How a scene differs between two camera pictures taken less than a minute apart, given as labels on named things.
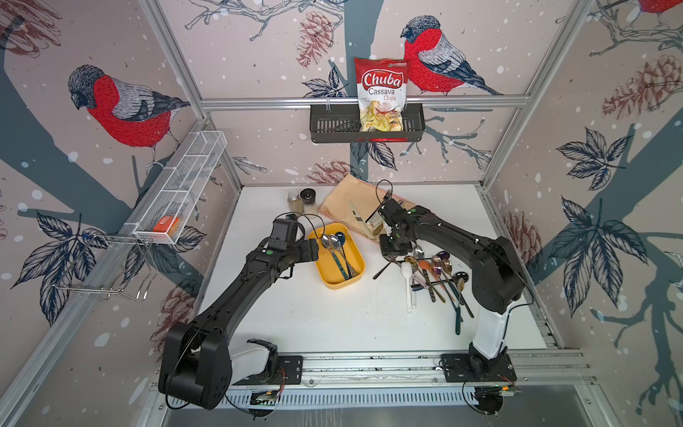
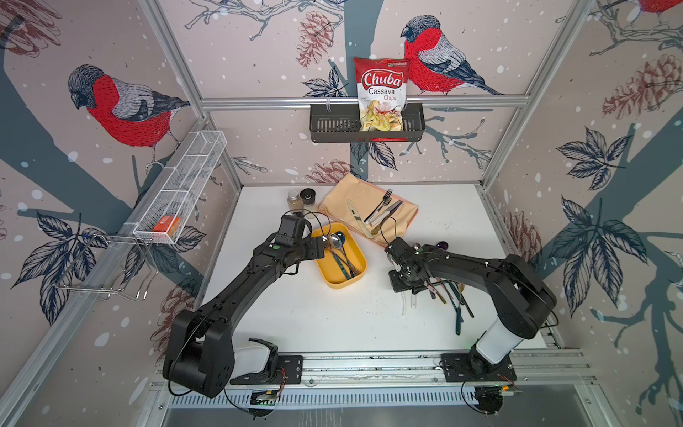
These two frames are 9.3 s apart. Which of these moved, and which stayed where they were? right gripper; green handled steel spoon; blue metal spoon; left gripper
Moved: right gripper
Stayed: left gripper; green handled steel spoon; blue metal spoon
